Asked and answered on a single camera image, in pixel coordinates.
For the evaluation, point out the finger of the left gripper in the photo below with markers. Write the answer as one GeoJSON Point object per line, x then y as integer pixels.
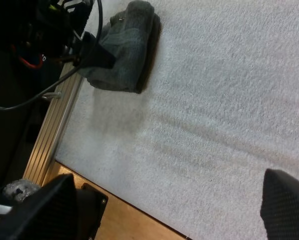
{"type": "Point", "coordinates": [97, 56]}

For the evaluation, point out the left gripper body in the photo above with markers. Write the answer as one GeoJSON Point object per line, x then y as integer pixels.
{"type": "Point", "coordinates": [34, 27]}

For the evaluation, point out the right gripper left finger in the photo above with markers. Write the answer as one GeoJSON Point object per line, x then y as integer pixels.
{"type": "Point", "coordinates": [39, 215]}

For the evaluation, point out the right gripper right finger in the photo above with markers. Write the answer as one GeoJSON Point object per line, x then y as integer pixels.
{"type": "Point", "coordinates": [287, 207]}

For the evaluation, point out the grey-green towel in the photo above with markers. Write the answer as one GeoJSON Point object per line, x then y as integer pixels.
{"type": "Point", "coordinates": [132, 37]}
{"type": "Point", "coordinates": [107, 80]}

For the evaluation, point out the folded grey-green towel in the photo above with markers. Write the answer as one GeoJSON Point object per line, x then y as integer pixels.
{"type": "Point", "coordinates": [107, 80]}

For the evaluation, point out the black mounting bracket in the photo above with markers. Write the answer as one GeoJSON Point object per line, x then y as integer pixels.
{"type": "Point", "coordinates": [92, 212]}

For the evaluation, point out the ribbed aluminium rail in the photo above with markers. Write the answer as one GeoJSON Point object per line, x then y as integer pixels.
{"type": "Point", "coordinates": [54, 130]}

